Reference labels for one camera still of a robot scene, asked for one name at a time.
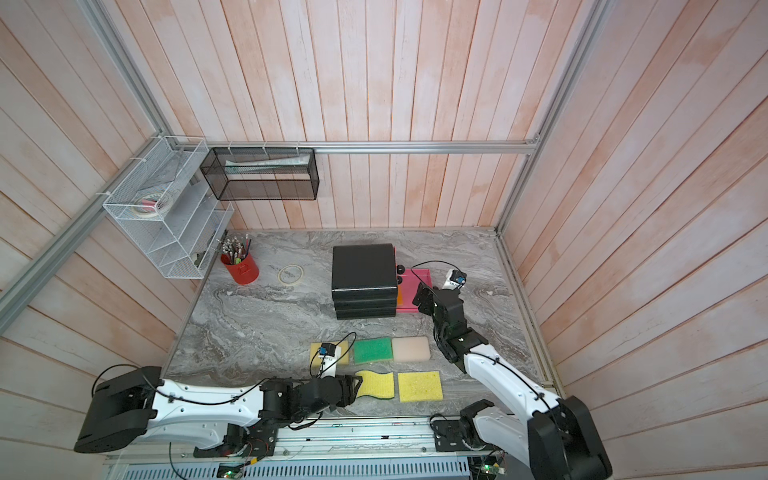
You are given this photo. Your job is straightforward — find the pens in cup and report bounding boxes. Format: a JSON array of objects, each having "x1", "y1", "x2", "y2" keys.
[{"x1": 221, "y1": 234, "x2": 251, "y2": 265}]

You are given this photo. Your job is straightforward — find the tape roll in shelf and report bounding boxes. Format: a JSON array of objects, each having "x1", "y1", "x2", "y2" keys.
[{"x1": 130, "y1": 191, "x2": 171, "y2": 219}]

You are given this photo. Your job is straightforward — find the white wire shelf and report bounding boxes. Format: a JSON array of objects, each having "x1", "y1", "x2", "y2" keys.
[{"x1": 103, "y1": 136, "x2": 234, "y2": 280}]

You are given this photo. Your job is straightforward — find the black mesh basket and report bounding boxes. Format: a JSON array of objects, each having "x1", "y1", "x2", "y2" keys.
[{"x1": 200, "y1": 146, "x2": 320, "y2": 201}]

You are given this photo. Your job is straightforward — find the dull yellow sponge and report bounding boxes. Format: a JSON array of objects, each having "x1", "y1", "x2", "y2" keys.
[{"x1": 309, "y1": 341, "x2": 351, "y2": 369}]

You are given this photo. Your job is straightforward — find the tape roll on table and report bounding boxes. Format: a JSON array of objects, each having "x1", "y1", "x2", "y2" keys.
[{"x1": 277, "y1": 264, "x2": 305, "y2": 287}]

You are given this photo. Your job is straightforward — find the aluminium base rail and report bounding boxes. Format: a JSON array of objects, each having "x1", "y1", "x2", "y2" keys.
[{"x1": 106, "y1": 408, "x2": 544, "y2": 469}]

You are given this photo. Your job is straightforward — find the bright yellow sponge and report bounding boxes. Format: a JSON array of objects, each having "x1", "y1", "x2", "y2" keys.
[{"x1": 398, "y1": 371, "x2": 444, "y2": 403}]

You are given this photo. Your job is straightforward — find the beige sponge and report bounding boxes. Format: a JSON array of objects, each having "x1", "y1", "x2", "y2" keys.
[{"x1": 391, "y1": 336, "x2": 431, "y2": 363}]

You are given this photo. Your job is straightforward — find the aluminium frame crossbar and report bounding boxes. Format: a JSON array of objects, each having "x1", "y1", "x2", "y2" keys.
[{"x1": 174, "y1": 137, "x2": 538, "y2": 155}]

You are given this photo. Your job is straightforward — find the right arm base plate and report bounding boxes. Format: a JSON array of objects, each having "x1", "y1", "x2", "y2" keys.
[{"x1": 429, "y1": 416, "x2": 483, "y2": 452}]

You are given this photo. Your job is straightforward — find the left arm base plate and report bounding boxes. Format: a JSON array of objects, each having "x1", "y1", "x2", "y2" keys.
[{"x1": 193, "y1": 423, "x2": 278, "y2": 459}]

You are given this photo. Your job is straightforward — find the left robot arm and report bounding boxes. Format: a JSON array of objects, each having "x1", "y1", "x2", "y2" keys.
[{"x1": 74, "y1": 366, "x2": 363, "y2": 456}]

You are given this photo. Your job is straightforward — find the yellow dark green sponge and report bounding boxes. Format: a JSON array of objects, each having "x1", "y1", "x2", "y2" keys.
[{"x1": 356, "y1": 370, "x2": 395, "y2": 400}]

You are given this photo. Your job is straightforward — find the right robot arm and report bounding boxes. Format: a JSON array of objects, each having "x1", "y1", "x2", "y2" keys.
[{"x1": 413, "y1": 284, "x2": 613, "y2": 479}]

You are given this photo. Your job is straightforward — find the red pen cup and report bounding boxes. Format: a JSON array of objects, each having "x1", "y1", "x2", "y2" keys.
[{"x1": 220, "y1": 253, "x2": 260, "y2": 285}]

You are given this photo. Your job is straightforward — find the black drawer cabinet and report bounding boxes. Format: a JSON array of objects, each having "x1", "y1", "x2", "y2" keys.
[{"x1": 331, "y1": 243, "x2": 398, "y2": 320}]

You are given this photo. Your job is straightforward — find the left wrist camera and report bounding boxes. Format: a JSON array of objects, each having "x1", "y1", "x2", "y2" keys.
[{"x1": 318, "y1": 342, "x2": 342, "y2": 378}]

